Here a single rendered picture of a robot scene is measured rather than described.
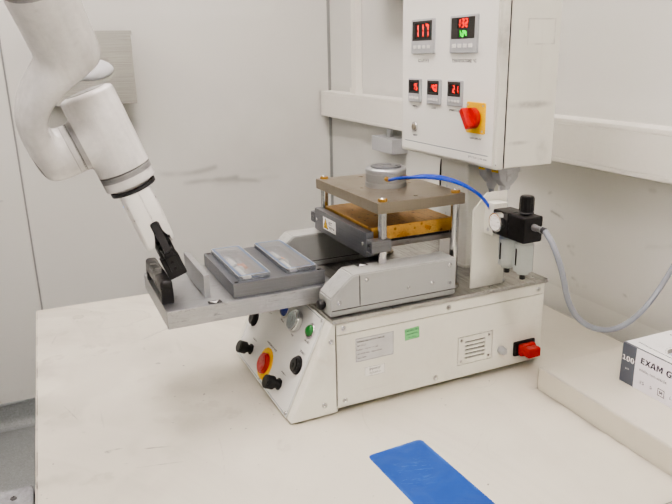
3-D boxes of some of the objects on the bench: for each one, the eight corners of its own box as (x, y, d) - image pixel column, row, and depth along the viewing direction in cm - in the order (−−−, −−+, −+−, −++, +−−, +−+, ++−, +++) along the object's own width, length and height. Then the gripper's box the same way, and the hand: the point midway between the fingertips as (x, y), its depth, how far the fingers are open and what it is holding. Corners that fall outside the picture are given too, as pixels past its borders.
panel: (236, 351, 140) (268, 270, 138) (286, 418, 114) (326, 319, 112) (228, 349, 139) (259, 267, 137) (276, 417, 113) (316, 316, 111)
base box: (444, 307, 163) (446, 240, 158) (551, 369, 130) (558, 287, 125) (234, 349, 142) (229, 274, 137) (298, 437, 109) (295, 341, 104)
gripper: (159, 177, 102) (208, 277, 109) (143, 164, 115) (188, 253, 122) (114, 198, 100) (166, 298, 107) (103, 182, 113) (150, 272, 120)
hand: (173, 265), depth 114 cm, fingers closed, pressing on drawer
